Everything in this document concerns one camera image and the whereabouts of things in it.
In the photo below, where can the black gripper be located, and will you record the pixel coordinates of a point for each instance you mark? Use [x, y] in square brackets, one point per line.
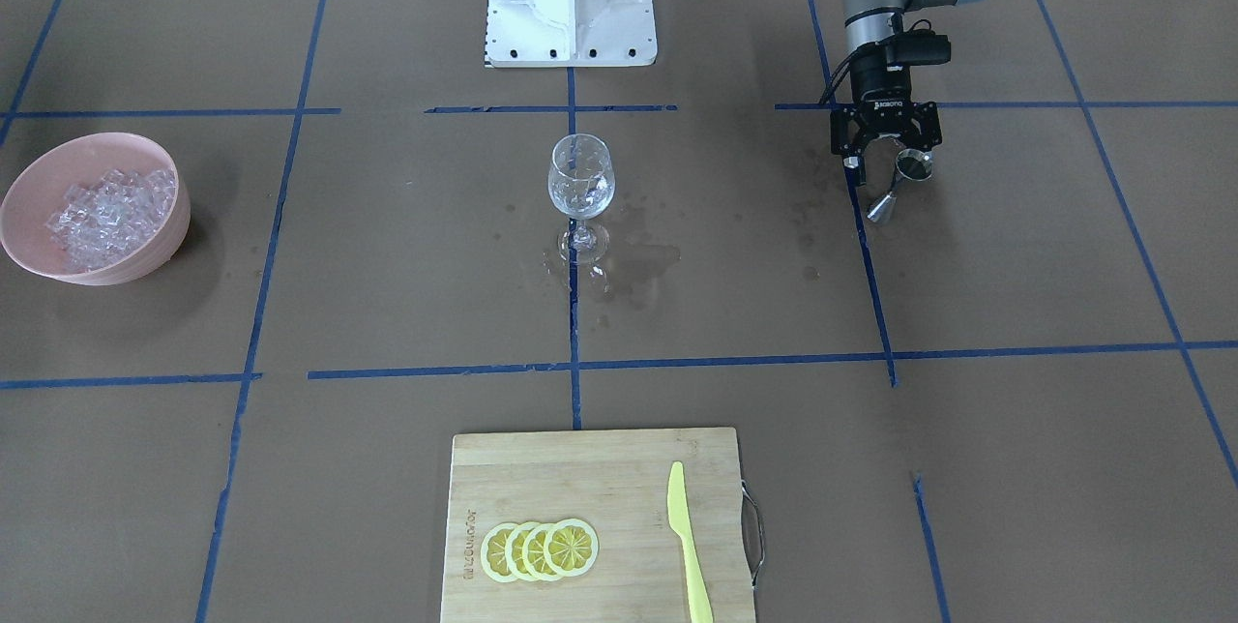
[882, 83]

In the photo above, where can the steel double jigger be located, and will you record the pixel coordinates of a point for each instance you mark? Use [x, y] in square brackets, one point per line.
[906, 170]

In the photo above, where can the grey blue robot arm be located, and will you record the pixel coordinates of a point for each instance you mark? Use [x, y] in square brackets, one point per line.
[867, 22]

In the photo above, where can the clear wine glass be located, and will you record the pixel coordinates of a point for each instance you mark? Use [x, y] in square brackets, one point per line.
[581, 184]

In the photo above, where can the clear ice cubes pile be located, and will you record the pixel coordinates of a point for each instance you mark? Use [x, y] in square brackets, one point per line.
[101, 223]

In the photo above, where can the yellow plastic knife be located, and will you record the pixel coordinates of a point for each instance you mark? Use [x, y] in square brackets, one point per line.
[681, 524]

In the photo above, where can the bamboo cutting board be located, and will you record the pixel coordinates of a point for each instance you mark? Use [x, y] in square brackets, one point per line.
[616, 480]

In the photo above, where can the lemon slice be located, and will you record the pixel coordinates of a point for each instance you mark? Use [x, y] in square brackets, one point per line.
[494, 553]
[514, 552]
[535, 562]
[571, 547]

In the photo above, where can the pink ribbed bowl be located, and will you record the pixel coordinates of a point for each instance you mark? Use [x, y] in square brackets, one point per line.
[37, 191]

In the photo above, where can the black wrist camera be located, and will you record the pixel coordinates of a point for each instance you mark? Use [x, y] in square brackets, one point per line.
[915, 48]

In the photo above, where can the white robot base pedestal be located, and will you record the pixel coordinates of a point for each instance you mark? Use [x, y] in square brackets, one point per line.
[570, 34]

